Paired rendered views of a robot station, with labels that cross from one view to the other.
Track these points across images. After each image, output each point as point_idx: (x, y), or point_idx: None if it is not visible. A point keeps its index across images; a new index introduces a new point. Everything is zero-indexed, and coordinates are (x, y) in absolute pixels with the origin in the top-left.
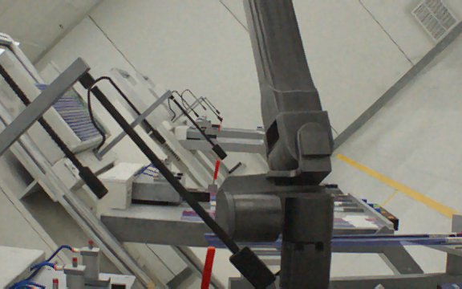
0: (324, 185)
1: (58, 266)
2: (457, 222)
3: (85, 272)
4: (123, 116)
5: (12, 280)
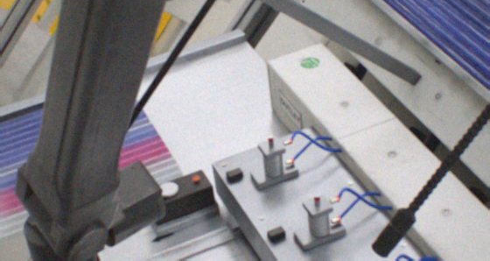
0: (35, 223)
1: (334, 197)
2: None
3: (309, 215)
4: (190, 24)
5: (388, 199)
